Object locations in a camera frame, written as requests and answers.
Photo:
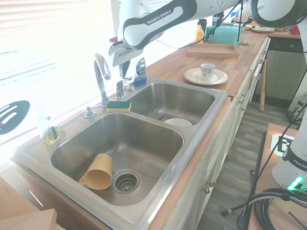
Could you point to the clear glass bottle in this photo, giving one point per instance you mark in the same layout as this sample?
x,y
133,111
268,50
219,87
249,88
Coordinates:
x,y
46,122

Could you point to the red cup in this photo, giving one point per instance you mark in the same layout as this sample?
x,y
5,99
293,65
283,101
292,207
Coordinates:
x,y
295,30

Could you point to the clear drinking glass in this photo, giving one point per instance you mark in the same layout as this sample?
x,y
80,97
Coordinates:
x,y
287,29

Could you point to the blue dish soap bottle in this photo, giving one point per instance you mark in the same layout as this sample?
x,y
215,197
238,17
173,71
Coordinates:
x,y
140,73

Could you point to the white patterned teacup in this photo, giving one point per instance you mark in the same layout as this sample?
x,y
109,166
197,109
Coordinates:
x,y
207,70

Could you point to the yellow green sponge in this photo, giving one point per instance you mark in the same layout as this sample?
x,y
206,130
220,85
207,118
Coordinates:
x,y
118,106

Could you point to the yellow squeeze bottle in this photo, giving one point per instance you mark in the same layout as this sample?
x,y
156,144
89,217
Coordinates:
x,y
199,34

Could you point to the wooden tray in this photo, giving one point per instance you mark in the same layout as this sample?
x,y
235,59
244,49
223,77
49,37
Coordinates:
x,y
213,54

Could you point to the cream dinner plate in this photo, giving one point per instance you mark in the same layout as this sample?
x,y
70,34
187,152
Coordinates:
x,y
194,76

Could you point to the stack of white plates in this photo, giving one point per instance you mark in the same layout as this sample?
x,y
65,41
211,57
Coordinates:
x,y
263,29

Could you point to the chrome sink faucet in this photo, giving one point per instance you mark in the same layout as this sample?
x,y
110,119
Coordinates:
x,y
99,74

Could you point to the black white marker tag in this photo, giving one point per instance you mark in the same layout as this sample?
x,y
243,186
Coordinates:
x,y
283,145

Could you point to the white bowl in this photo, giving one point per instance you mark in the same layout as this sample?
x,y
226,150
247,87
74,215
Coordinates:
x,y
178,122

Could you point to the teal toaster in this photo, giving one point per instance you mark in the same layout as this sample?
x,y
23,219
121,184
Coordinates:
x,y
226,33

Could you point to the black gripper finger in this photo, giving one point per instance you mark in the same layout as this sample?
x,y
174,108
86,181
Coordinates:
x,y
121,70
127,67

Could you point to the metal drain strainer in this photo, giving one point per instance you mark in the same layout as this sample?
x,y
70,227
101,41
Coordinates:
x,y
126,181

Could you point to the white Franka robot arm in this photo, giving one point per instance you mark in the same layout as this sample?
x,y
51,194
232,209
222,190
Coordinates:
x,y
153,26

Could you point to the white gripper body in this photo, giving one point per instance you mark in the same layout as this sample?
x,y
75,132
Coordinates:
x,y
124,54

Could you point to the white cabinet front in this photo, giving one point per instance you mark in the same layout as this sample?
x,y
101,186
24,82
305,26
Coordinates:
x,y
216,172

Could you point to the black fronted dishwasher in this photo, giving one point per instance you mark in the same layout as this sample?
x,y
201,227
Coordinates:
x,y
280,69

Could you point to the yellow plastic cup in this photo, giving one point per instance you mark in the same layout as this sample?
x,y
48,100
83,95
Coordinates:
x,y
99,172

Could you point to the black slotted spatula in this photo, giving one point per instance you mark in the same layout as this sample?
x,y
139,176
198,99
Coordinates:
x,y
14,117

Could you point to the black tripod stand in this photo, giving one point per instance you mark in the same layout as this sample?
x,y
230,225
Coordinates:
x,y
259,163

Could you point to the light wooden board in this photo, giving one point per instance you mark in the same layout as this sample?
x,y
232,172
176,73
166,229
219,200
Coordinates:
x,y
21,210

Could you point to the red grey wrist camera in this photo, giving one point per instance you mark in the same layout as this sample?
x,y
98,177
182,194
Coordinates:
x,y
113,39

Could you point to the stainless steel double sink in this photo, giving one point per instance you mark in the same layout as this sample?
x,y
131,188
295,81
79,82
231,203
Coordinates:
x,y
134,143

